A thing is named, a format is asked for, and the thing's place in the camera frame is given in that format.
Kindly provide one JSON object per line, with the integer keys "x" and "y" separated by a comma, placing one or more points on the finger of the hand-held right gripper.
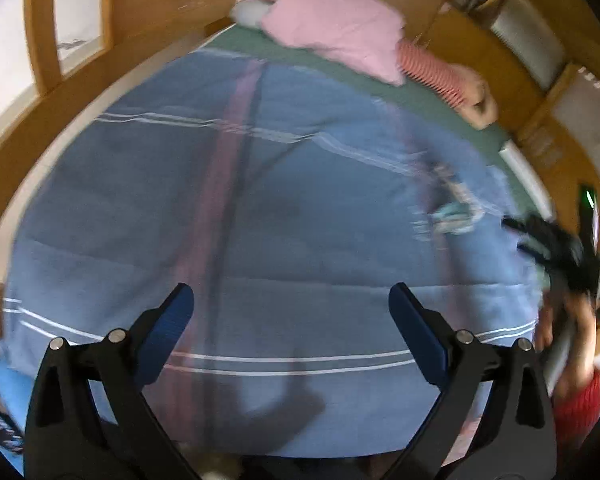
{"x": 535, "y": 252}
{"x": 527, "y": 227}

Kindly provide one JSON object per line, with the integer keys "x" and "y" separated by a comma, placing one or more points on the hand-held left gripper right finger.
{"x": 420, "y": 330}

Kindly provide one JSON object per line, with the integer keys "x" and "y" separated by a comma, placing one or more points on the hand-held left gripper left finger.
{"x": 167, "y": 330}

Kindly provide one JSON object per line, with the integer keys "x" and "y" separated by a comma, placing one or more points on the person's right forearm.
{"x": 580, "y": 390}

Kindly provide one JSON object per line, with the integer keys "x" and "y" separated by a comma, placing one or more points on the person's right hand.
{"x": 545, "y": 330}

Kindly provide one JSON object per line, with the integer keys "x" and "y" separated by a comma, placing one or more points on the blue plaid blanket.
{"x": 280, "y": 240}

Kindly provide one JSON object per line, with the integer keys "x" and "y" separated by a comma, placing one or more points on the striped plush doll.
{"x": 440, "y": 72}

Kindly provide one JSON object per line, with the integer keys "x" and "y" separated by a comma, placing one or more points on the blue printed cloth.
{"x": 2, "y": 410}

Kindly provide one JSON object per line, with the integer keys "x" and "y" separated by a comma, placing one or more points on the white radiator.
{"x": 527, "y": 35}

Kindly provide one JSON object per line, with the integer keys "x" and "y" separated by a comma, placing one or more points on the green mattress cover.
{"x": 340, "y": 70}

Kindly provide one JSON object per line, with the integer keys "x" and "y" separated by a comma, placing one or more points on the pink pillow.
{"x": 330, "y": 20}

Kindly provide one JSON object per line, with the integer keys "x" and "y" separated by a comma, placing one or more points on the pale blue-grey pillow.
{"x": 250, "y": 12}

